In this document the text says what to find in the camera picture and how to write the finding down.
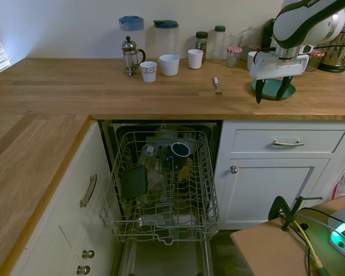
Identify clear bottle green cap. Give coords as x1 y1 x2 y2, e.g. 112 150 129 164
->
210 25 227 64

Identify yellow plastic item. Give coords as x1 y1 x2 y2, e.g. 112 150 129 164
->
177 159 194 182

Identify white cabinet door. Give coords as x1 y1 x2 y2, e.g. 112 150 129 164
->
217 158 332 229

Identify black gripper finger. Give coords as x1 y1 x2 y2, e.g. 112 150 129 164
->
255 79 267 105
277 75 292 101

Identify silver bar cabinet handle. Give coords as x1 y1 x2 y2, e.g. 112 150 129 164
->
79 173 98 209

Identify black screw clamp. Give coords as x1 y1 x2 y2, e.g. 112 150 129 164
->
268 195 324 233

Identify red checked lid glass jar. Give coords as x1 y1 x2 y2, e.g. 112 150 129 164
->
305 49 326 72
225 45 243 68

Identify clear plastic container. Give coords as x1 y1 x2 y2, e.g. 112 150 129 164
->
144 166 168 204

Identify black base cable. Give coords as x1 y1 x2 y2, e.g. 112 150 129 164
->
278 207 344 276

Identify clear pitcher light blue lid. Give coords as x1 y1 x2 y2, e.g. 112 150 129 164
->
118 15 145 63

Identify small white cup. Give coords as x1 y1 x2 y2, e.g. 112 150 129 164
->
187 48 205 70

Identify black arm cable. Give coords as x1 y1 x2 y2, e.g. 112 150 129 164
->
253 43 345 63

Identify black grinder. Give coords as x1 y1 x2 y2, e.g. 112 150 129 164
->
260 19 277 51

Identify clear pitcher dark blue lid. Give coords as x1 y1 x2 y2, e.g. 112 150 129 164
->
152 19 180 59

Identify glass french press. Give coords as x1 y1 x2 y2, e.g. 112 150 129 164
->
121 35 147 77

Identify stainless steel electric kettle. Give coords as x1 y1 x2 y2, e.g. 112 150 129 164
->
317 21 345 73

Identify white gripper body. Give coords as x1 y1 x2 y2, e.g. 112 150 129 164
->
249 51 310 81

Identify grey wire dishwasher rack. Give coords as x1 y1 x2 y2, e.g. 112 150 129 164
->
98 130 221 247

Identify black mug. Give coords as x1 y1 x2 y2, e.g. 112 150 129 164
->
163 141 191 171

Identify yellow cable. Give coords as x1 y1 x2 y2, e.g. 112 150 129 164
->
292 219 324 271

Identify patterned paper cup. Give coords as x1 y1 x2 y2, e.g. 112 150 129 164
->
139 60 158 83

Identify teal plastic plate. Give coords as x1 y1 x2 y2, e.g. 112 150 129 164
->
251 78 297 101

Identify spice jar dark green lid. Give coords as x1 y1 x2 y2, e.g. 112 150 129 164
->
195 31 209 57

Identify black square container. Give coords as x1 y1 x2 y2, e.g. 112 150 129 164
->
120 164 148 200

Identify white ceramic mug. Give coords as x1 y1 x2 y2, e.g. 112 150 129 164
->
158 54 181 77

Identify white base cabinet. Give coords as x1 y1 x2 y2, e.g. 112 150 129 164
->
8 121 124 276

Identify clear glass jar with label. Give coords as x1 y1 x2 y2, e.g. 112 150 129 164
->
137 143 162 171

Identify stainless dishwasher door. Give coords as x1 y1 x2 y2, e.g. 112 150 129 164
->
111 229 216 276

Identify grey cable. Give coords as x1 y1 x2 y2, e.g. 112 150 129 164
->
292 212 336 232

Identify white drawer front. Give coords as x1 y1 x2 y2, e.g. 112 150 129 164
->
231 129 345 154

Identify curved silver drawer handle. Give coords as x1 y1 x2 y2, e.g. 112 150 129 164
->
271 139 305 148

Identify clear glass tumbler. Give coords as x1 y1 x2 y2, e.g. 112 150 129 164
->
228 33 244 49

